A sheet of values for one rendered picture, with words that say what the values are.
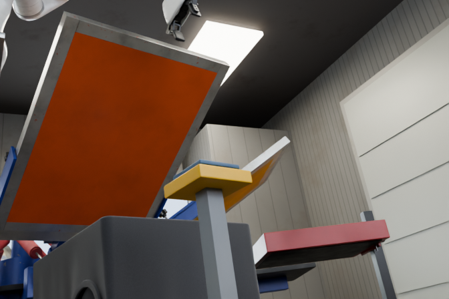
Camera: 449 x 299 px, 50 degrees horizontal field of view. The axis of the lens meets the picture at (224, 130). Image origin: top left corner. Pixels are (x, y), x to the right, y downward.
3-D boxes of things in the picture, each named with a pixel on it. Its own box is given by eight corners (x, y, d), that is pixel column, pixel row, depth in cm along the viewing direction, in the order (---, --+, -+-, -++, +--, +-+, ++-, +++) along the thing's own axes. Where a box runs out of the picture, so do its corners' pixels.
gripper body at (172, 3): (155, 3, 148) (163, 25, 141) (170, -25, 142) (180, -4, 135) (175, 11, 152) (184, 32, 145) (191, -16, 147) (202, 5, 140)
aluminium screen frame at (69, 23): (230, 66, 167) (226, 61, 170) (66, 15, 132) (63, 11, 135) (145, 234, 195) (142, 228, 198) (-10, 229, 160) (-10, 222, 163)
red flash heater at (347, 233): (355, 259, 269) (349, 238, 274) (391, 240, 228) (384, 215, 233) (249, 273, 258) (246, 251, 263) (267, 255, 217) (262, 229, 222)
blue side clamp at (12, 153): (30, 160, 151) (27, 147, 156) (13, 158, 148) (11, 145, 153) (4, 231, 161) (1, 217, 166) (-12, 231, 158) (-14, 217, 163)
